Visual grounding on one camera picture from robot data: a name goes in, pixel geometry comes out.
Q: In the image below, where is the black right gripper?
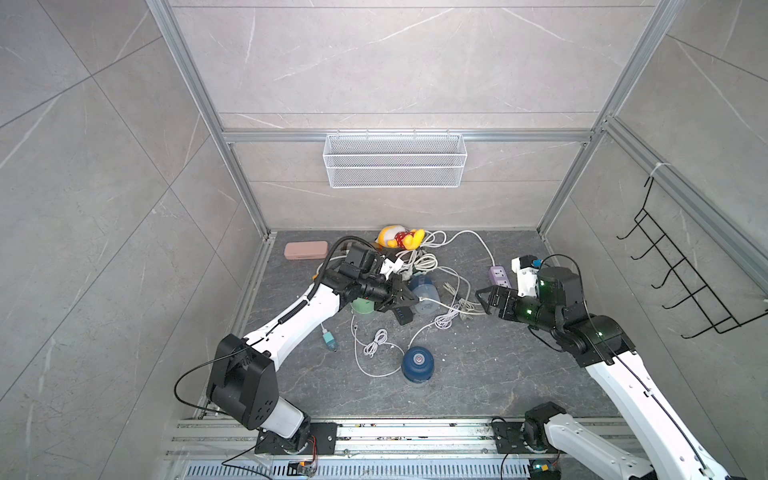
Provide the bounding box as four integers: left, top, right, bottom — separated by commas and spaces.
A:
475, 285, 558, 336

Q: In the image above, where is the blue meat grinder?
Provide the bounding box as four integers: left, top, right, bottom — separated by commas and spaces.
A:
401, 346, 435, 384
408, 274, 440, 316

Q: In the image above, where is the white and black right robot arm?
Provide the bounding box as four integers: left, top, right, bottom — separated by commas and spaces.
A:
475, 255, 731, 479

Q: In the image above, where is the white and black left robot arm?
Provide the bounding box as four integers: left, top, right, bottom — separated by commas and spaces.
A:
196, 235, 420, 452

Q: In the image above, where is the green meat grinder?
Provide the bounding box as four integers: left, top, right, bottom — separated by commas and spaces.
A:
351, 298, 375, 315

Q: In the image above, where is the purple power strip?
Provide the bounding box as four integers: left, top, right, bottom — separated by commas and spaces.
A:
489, 265, 512, 288

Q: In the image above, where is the yellow duck plush toy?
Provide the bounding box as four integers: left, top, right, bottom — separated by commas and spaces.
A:
376, 225, 426, 251

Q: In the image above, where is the teal charger plug left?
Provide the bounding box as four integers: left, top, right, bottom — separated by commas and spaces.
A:
321, 326, 338, 352

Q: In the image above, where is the pink rectangular case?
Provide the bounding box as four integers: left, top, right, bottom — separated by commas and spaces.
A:
284, 241, 329, 261

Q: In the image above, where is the white coiled usb cable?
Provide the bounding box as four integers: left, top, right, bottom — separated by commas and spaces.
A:
350, 316, 408, 379

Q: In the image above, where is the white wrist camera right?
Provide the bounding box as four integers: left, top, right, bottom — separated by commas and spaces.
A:
511, 255, 542, 297

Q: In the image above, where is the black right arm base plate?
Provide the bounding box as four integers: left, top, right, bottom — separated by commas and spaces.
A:
489, 417, 564, 455

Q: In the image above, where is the white wire mesh basket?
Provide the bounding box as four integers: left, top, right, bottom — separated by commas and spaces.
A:
323, 133, 468, 189

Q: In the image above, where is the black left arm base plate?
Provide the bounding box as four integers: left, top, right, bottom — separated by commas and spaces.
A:
255, 422, 339, 455

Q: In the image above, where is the black wire hook rack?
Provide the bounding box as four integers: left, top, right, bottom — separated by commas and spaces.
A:
616, 176, 767, 340

